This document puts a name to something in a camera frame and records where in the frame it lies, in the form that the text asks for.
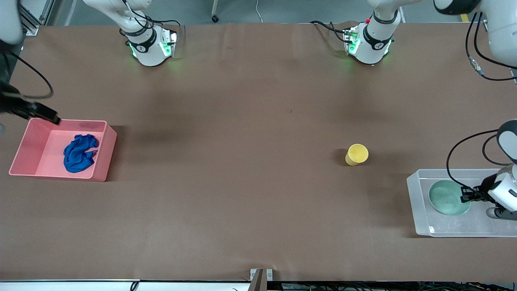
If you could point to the blue crumpled cloth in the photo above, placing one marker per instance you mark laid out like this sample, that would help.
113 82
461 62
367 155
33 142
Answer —
78 155

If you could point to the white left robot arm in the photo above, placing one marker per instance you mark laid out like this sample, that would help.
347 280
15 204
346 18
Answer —
369 48

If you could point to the yellow plastic cup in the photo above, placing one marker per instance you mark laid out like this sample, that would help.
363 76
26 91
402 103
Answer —
357 154

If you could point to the mint green bowl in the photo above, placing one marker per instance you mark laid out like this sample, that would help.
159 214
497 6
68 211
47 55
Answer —
444 200

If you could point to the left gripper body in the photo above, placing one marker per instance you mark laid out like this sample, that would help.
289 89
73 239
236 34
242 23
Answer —
482 193

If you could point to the aluminium frame profile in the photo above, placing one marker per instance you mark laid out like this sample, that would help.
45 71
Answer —
32 18

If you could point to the pink plastic bin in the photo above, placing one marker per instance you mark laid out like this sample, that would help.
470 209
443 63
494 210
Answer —
36 153

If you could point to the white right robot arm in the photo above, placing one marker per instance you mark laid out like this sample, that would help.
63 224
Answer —
149 48

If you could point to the black caster wheel leg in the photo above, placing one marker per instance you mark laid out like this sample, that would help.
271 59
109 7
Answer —
215 14

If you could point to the grey metal table bracket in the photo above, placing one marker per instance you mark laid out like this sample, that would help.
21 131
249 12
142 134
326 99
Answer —
261 279

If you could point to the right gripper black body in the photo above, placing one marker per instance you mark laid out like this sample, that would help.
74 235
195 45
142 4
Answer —
17 107

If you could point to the clear plastic storage box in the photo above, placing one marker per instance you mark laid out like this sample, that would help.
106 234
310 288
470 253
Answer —
420 202

